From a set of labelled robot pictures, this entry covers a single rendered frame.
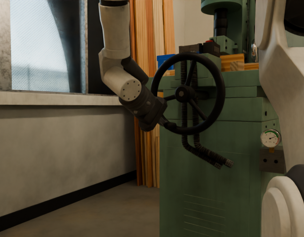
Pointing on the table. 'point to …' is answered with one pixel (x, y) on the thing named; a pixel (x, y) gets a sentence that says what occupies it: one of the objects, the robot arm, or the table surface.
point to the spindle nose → (220, 21)
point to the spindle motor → (236, 5)
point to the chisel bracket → (224, 44)
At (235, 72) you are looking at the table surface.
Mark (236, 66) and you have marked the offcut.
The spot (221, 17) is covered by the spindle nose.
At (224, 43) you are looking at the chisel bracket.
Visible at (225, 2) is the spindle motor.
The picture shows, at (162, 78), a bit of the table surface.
